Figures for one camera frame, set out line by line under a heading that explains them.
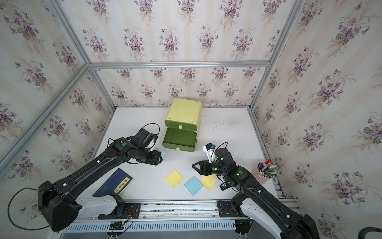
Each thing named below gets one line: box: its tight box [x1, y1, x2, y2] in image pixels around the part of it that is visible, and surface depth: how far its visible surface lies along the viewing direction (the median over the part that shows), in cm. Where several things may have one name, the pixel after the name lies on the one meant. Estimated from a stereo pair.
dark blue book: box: [92, 167, 134, 198], surface depth 82 cm
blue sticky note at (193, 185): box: [184, 175, 204, 197], surface depth 84 cm
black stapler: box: [219, 182, 231, 191], surface depth 80 cm
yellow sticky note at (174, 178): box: [165, 169, 184, 189], surface depth 86 cm
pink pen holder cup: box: [251, 158, 279, 185], surface depth 78 cm
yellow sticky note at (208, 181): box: [199, 174, 218, 191], surface depth 84 cm
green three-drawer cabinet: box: [162, 98, 202, 153], surface depth 89 cm
